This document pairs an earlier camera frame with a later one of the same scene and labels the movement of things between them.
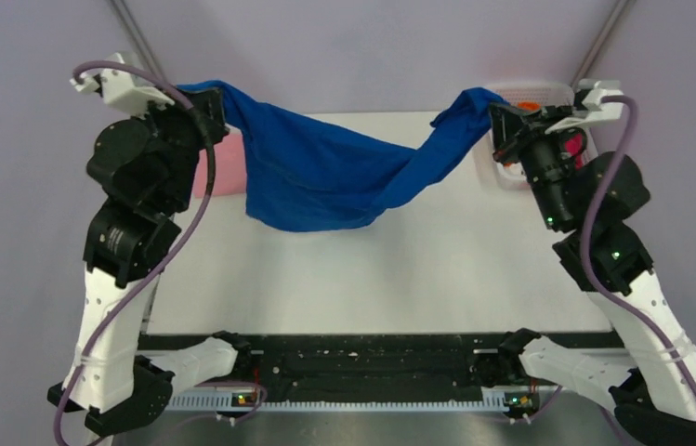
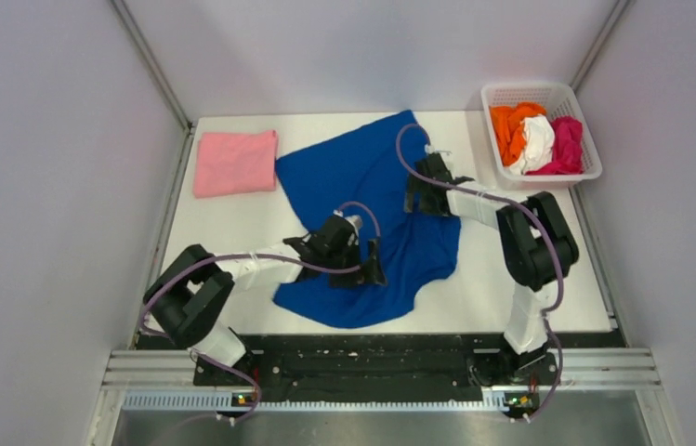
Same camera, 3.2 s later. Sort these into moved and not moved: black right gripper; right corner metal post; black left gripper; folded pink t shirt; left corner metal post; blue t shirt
Moved: black right gripper; black left gripper; blue t shirt
Not moved: right corner metal post; folded pink t shirt; left corner metal post
